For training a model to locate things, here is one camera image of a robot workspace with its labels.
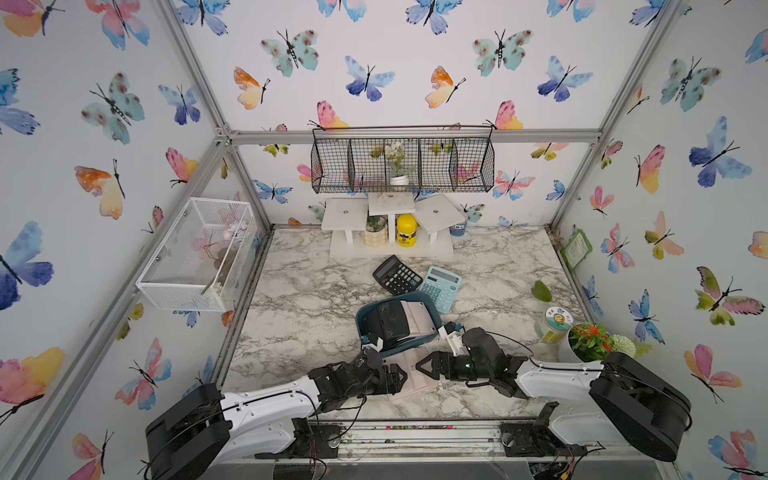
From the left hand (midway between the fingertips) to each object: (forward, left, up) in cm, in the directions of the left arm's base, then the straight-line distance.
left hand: (401, 380), depth 81 cm
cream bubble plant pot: (+52, +7, +4) cm, 52 cm away
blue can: (+55, -24, 0) cm, 60 cm away
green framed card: (+45, -66, -1) cm, 79 cm away
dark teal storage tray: (+26, -5, -1) cm, 27 cm away
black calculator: (+35, +1, -2) cm, 35 cm away
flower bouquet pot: (+3, -45, +15) cm, 47 cm away
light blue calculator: (+30, -15, -1) cm, 34 cm away
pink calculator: (0, -4, 0) cm, 4 cm away
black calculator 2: (+13, +2, +6) cm, 15 cm away
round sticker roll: (+13, -44, +5) cm, 46 cm away
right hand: (+2, -6, +2) cm, 7 cm away
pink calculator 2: (+18, -6, -1) cm, 19 cm away
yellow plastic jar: (+49, -4, +9) cm, 50 cm away
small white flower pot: (+51, -1, +27) cm, 57 cm away
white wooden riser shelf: (+58, -12, +10) cm, 59 cm away
